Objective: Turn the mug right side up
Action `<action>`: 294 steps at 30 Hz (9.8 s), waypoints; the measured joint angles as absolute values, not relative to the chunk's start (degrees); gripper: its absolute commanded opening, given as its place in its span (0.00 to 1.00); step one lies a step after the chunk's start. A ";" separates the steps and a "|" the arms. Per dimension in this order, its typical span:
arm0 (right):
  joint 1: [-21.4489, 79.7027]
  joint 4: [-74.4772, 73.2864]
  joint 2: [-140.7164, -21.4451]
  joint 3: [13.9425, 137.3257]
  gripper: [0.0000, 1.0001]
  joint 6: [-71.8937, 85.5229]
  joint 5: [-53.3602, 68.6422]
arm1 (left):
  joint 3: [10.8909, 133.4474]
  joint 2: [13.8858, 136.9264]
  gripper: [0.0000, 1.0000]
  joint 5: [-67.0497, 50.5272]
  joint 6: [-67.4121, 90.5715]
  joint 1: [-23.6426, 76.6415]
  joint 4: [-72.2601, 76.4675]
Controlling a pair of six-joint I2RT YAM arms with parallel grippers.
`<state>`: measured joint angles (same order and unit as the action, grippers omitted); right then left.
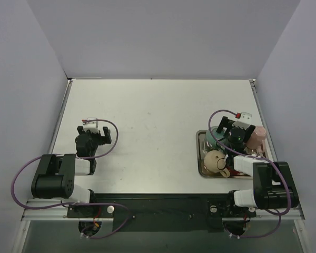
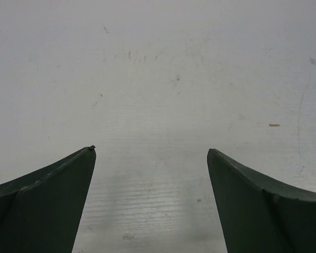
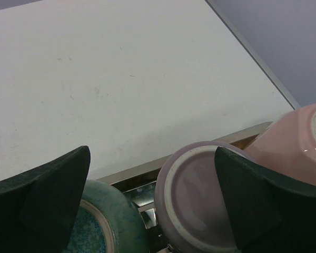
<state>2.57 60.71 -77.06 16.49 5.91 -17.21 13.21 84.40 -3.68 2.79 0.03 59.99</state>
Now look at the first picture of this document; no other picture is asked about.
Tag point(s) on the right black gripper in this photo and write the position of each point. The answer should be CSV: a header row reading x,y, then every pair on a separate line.
x,y
227,126

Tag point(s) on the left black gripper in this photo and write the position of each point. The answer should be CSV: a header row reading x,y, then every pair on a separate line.
x,y
94,135

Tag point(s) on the pink ceramic mug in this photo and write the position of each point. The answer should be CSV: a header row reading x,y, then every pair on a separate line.
x,y
256,138

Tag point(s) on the green ceramic mug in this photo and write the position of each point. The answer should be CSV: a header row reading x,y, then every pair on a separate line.
x,y
211,142

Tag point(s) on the beige ceramic mug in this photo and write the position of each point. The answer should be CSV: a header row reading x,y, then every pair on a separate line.
x,y
214,162

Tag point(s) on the red mug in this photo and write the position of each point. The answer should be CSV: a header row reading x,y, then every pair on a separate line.
x,y
234,173

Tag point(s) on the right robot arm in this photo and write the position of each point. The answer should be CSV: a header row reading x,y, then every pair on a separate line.
x,y
273,185

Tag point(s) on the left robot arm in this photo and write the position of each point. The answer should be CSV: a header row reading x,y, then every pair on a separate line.
x,y
55,174

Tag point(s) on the metal tray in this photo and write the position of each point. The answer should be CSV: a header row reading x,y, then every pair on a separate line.
x,y
203,149

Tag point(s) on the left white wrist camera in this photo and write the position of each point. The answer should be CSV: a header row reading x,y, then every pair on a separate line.
x,y
90,125

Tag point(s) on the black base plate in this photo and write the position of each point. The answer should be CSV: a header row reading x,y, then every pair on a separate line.
x,y
168,212

